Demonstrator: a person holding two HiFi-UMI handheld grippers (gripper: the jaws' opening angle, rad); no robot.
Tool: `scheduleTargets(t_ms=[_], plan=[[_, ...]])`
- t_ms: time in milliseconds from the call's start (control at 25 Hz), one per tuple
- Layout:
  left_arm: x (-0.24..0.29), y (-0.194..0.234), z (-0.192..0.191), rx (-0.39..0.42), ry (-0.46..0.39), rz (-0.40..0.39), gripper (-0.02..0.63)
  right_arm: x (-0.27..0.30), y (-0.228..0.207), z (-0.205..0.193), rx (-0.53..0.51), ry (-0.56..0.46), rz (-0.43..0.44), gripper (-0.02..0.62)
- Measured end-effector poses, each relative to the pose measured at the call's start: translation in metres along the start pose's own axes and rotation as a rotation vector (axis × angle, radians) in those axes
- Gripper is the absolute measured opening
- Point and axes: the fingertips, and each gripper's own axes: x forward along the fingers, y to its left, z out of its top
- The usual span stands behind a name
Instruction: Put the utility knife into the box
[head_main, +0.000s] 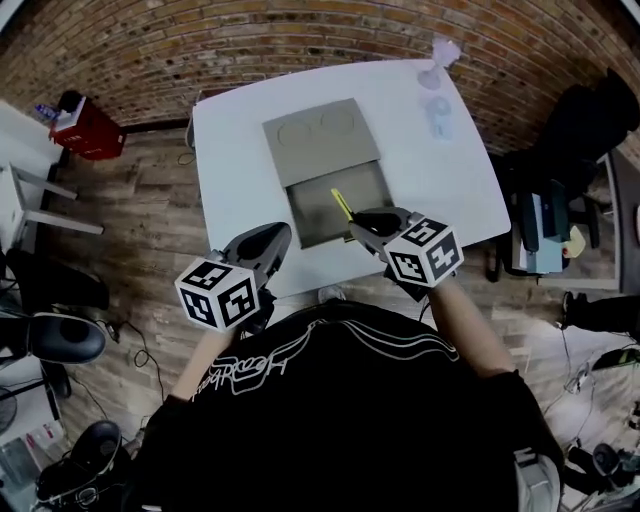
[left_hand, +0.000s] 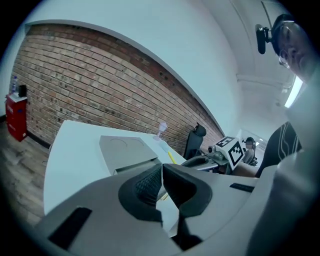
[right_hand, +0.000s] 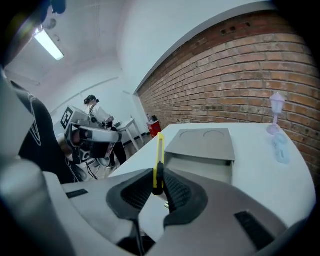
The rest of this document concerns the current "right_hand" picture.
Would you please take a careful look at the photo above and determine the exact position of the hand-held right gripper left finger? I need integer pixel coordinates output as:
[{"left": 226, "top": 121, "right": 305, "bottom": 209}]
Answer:
[{"left": 61, "top": 167, "right": 155, "bottom": 245}]

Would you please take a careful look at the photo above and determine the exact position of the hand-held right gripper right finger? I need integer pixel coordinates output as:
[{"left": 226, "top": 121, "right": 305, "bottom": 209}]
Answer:
[{"left": 149, "top": 169, "right": 288, "bottom": 256}]

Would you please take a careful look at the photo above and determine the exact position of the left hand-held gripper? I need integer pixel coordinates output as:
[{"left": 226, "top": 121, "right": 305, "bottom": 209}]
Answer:
[{"left": 59, "top": 105, "right": 123, "bottom": 165}]

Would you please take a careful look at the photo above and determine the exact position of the yellow utility knife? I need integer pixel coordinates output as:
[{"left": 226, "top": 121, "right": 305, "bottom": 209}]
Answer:
[{"left": 152, "top": 131, "right": 166, "bottom": 196}]

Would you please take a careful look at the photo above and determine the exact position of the grey tray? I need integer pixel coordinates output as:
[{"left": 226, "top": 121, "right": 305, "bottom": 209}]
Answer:
[{"left": 163, "top": 128, "right": 237, "bottom": 186}]

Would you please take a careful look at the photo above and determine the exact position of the person's left forearm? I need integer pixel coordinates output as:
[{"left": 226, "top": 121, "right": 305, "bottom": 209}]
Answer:
[{"left": 56, "top": 133, "right": 73, "bottom": 161}]

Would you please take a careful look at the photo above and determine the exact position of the small white table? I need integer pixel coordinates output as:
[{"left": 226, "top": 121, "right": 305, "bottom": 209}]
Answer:
[{"left": 116, "top": 118, "right": 145, "bottom": 152}]

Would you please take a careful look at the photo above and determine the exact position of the red bin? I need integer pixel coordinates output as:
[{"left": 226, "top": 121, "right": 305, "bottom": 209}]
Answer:
[{"left": 146, "top": 119, "right": 162, "bottom": 139}]

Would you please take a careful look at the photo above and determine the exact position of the person's black patterned shirt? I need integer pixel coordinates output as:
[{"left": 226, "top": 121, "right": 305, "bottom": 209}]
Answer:
[{"left": 11, "top": 81, "right": 76, "bottom": 185}]

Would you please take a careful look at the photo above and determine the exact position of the clear plastic item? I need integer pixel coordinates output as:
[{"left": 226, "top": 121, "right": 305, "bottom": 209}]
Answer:
[{"left": 271, "top": 132, "right": 291, "bottom": 165}]

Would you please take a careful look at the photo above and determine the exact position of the long ceiling light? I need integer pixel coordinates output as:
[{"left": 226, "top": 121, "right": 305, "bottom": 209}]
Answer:
[{"left": 33, "top": 27, "right": 65, "bottom": 62}]

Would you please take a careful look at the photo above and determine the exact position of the purple lantern lamp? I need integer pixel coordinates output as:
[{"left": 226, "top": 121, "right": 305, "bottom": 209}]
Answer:
[{"left": 266, "top": 91, "right": 286, "bottom": 136}]

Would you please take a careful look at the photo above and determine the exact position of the black cable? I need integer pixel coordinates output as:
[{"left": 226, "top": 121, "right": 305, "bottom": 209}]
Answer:
[{"left": 66, "top": 157, "right": 99, "bottom": 181}]

